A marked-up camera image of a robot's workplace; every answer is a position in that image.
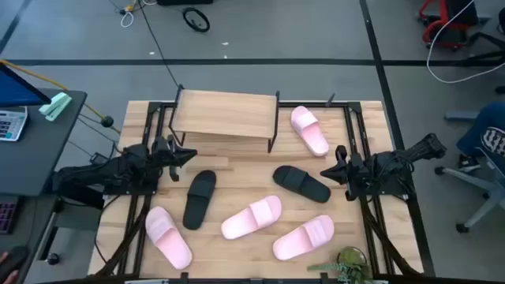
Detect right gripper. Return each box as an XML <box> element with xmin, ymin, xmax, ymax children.
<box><xmin>320</xmin><ymin>144</ymin><xmax>366</xmax><ymax>202</ymax></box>

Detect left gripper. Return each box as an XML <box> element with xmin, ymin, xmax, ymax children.
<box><xmin>151</xmin><ymin>134</ymin><xmax>198</xmax><ymax>183</ymax></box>

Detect black slide sandal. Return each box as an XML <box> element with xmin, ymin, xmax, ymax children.
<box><xmin>181</xmin><ymin>170</ymin><xmax>218</xmax><ymax>231</ymax></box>
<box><xmin>271</xmin><ymin>165</ymin><xmax>332</xmax><ymax>204</ymax></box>

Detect pink slide sandal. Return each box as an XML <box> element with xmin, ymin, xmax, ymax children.
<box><xmin>144</xmin><ymin>205</ymin><xmax>193</xmax><ymax>271</ymax></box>
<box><xmin>220</xmin><ymin>195</ymin><xmax>283</xmax><ymax>241</ymax></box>
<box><xmin>271</xmin><ymin>215</ymin><xmax>335</xmax><ymax>262</ymax></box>
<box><xmin>290</xmin><ymin>105</ymin><xmax>331</xmax><ymax>158</ymax></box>

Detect wooden shelf black metal legs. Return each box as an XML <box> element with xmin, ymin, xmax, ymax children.
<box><xmin>168</xmin><ymin>84</ymin><xmax>281</xmax><ymax>154</ymax></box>

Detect small green potted plant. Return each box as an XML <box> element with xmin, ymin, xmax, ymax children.
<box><xmin>306</xmin><ymin>246</ymin><xmax>374</xmax><ymax>284</ymax></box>

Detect grey office chair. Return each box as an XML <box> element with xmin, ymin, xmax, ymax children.
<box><xmin>433</xmin><ymin>110</ymin><xmax>505</xmax><ymax>234</ymax></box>

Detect mint green stapler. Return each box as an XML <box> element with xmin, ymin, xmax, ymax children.
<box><xmin>38</xmin><ymin>92</ymin><xmax>73</xmax><ymax>122</ymax></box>

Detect black desk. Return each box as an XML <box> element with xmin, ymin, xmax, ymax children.
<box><xmin>0</xmin><ymin>88</ymin><xmax>88</xmax><ymax>197</ymax></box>

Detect person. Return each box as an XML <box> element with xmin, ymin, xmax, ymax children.
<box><xmin>456</xmin><ymin>101</ymin><xmax>505</xmax><ymax>170</ymax></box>

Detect dark grey desk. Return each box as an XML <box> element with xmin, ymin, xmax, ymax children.
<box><xmin>0</xmin><ymin>192</ymin><xmax>62</xmax><ymax>284</ymax></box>

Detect grey desk calculator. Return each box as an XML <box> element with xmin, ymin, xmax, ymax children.
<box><xmin>0</xmin><ymin>105</ymin><xmax>28</xmax><ymax>142</ymax></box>

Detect computer monitor blue screen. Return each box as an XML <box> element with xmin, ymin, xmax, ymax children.
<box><xmin>0</xmin><ymin>62</ymin><xmax>52</xmax><ymax>108</ymax></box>

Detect computer keyboard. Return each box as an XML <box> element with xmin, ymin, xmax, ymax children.
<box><xmin>0</xmin><ymin>196</ymin><xmax>20</xmax><ymax>236</ymax></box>

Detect black computer mouse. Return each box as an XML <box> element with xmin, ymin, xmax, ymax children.
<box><xmin>0</xmin><ymin>246</ymin><xmax>29</xmax><ymax>279</ymax></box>

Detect black chair base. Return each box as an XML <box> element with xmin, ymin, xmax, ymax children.
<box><xmin>457</xmin><ymin>31</ymin><xmax>505</xmax><ymax>68</ymax></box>

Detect person's hand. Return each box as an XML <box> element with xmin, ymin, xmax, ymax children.
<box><xmin>0</xmin><ymin>252</ymin><xmax>20</xmax><ymax>284</ymax></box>

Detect black metal table frame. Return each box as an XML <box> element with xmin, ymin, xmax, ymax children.
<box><xmin>94</xmin><ymin>100</ymin><xmax>425</xmax><ymax>284</ymax></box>

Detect black hanging cable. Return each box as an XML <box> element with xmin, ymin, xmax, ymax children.
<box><xmin>136</xmin><ymin>0</ymin><xmax>181</xmax><ymax>88</ymax></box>

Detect black cable ring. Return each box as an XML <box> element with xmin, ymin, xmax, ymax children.
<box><xmin>181</xmin><ymin>6</ymin><xmax>211</xmax><ymax>33</ymax></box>

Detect white cable loop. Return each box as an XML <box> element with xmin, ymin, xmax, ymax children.
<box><xmin>119</xmin><ymin>10</ymin><xmax>136</xmax><ymax>29</ymax></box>

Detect yellow hanging cable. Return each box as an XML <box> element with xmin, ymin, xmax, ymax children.
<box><xmin>0</xmin><ymin>58</ymin><xmax>122</xmax><ymax>133</ymax></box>

